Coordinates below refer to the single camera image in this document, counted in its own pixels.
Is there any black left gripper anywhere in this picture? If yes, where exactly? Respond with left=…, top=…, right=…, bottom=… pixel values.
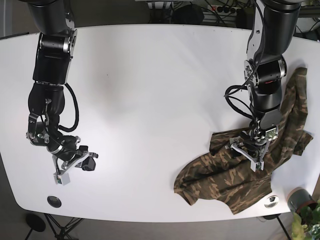
left=226, top=125, right=279, bottom=172

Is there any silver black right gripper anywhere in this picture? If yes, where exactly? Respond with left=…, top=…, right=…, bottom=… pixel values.
left=26, top=120, right=99, bottom=186

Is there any camouflage T-shirt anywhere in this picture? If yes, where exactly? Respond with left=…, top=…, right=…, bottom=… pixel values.
left=173, top=66, right=315, bottom=216

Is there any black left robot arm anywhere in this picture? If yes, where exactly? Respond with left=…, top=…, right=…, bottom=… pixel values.
left=224, top=0, right=302, bottom=172

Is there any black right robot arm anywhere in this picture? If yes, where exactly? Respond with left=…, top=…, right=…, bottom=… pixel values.
left=26, top=0, right=98, bottom=185

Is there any black table grommet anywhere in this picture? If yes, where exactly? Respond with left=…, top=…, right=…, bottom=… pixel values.
left=47, top=195, right=62, bottom=208

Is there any silver table grommet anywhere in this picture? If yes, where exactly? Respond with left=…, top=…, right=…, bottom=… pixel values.
left=264, top=195, right=279, bottom=209

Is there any black tripod stand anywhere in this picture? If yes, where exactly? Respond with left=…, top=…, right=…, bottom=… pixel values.
left=25, top=213, right=84, bottom=240

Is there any potted green plant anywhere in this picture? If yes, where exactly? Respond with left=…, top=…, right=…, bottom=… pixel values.
left=286, top=187, right=320, bottom=240

